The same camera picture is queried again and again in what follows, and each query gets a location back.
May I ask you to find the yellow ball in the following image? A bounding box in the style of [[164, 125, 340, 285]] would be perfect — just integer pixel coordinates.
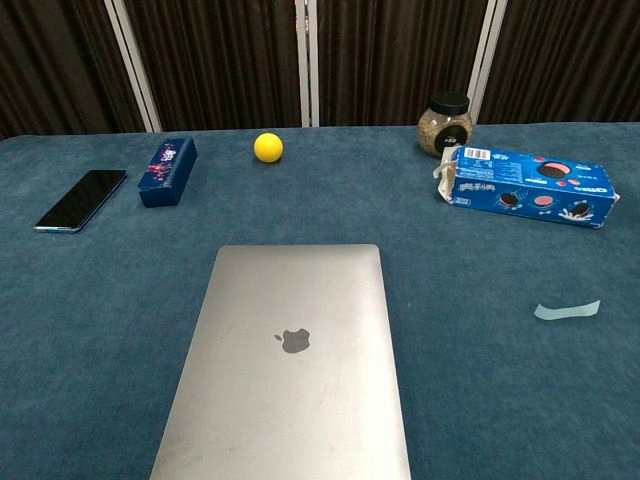
[[253, 131, 285, 164]]

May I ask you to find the glass jar black lid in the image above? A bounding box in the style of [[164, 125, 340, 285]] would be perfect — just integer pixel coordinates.
[[417, 91, 475, 159]]

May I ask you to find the black smartphone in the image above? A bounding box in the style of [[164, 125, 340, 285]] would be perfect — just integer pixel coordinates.
[[33, 169, 128, 234]]

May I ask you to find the light blue paper strip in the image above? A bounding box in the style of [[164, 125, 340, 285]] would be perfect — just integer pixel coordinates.
[[533, 299, 602, 322]]

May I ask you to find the silver closed laptop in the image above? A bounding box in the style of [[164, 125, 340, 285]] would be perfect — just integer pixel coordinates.
[[149, 243, 412, 480]]

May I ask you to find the white screen frame post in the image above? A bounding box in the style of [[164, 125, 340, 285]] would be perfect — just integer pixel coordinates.
[[294, 0, 321, 128], [103, 0, 164, 133], [467, 0, 509, 126]]

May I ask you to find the dark brown pleated screen panel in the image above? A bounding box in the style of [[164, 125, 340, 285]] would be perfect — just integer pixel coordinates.
[[0, 0, 147, 141], [316, 0, 489, 128], [123, 0, 304, 133], [478, 0, 640, 125]]

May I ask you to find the blue velvet tablecloth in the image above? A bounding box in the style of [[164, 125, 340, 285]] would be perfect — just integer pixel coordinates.
[[0, 119, 640, 480]]

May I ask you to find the dark blue small box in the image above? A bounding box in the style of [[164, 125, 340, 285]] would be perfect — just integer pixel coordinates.
[[136, 137, 198, 209]]

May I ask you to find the blue Oreo cookie box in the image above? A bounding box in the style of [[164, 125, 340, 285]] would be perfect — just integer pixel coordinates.
[[432, 145, 621, 230]]

